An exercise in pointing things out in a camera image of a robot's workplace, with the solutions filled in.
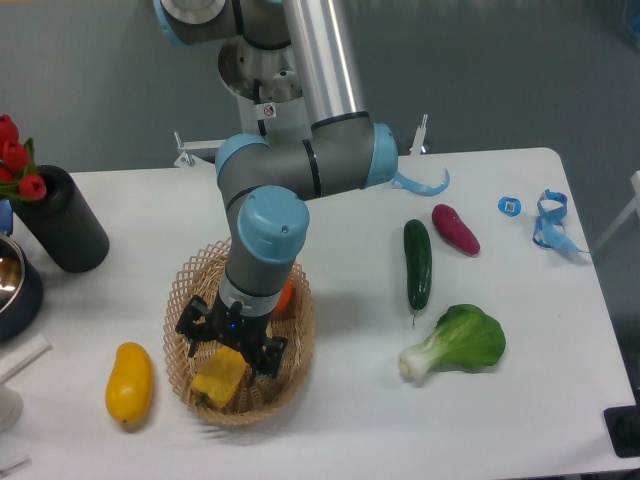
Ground yellow mango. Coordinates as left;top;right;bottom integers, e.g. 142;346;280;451
105;342;154;425

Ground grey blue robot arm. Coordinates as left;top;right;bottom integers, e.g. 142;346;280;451
154;1;398;378

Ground metal bowl dark base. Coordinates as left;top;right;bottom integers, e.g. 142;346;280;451
1;234;44;342

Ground blue ribbon strip curved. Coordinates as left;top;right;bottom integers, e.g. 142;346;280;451
390;169;451;197

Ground white chair frame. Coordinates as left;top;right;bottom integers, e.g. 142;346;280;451
593;171;639;258

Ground red artificial tulips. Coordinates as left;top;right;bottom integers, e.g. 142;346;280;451
1;114;47;202

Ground yellow bell pepper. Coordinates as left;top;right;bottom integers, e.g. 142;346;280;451
191;346;247;409

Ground blue round tag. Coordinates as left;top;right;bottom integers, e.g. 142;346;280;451
498;196;522;217

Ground purple sweet potato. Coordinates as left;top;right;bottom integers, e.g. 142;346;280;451
431;204;481;256

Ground black device table corner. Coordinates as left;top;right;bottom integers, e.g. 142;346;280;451
603;405;639;458

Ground green bok choy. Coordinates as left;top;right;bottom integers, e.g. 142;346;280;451
398;304;507;382

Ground black cylindrical vase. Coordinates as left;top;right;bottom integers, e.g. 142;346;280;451
11;165;110;273

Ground woven wicker basket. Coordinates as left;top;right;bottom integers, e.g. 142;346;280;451
163;239;315;426

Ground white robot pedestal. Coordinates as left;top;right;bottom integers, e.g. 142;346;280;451
218;36;311;144

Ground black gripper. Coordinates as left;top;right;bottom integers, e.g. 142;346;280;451
175;293;288;384

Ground blue ribbon strip right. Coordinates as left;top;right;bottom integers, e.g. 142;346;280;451
532;189;587;254

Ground green cucumber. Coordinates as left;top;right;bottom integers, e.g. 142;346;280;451
403;219;433;324

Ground orange mandarin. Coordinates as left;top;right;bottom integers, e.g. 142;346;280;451
274;279;294;313

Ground white base frame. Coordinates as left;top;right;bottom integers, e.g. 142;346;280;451
173;113;429;168

